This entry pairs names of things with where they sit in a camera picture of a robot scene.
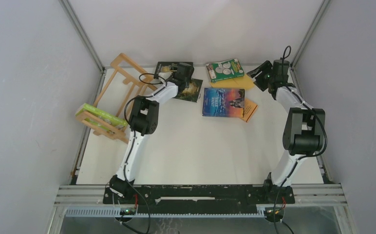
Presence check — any blue Jane Eyre book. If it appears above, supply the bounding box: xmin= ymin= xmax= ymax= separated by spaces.
xmin=202 ymin=87 xmax=245 ymax=118

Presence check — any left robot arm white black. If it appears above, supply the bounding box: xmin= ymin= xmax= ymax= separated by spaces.
xmin=109 ymin=62 xmax=194 ymax=203

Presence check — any light green paperback book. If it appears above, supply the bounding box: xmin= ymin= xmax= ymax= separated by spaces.
xmin=75 ymin=103 xmax=128 ymax=129

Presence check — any Alice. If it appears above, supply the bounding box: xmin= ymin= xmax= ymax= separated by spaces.
xmin=154 ymin=61 xmax=203 ymax=102

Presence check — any white cable duct strip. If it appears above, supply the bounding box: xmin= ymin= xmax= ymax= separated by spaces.
xmin=65 ymin=207 xmax=266 ymax=218

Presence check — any wooden book rack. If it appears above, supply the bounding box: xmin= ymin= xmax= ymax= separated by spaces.
xmin=75 ymin=53 xmax=157 ymax=143

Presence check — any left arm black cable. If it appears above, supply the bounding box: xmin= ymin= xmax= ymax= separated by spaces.
xmin=109 ymin=73 xmax=169 ymax=234

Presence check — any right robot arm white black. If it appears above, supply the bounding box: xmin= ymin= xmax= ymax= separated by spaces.
xmin=247 ymin=59 xmax=327 ymax=203

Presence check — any orange booklet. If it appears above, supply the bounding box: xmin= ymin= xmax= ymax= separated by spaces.
xmin=241 ymin=98 xmax=258 ymax=122

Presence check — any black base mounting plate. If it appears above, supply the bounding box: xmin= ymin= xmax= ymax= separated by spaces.
xmin=103 ymin=184 xmax=296 ymax=214

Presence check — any green Macmillan book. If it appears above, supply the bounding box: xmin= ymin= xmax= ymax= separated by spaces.
xmin=206 ymin=58 xmax=245 ymax=83

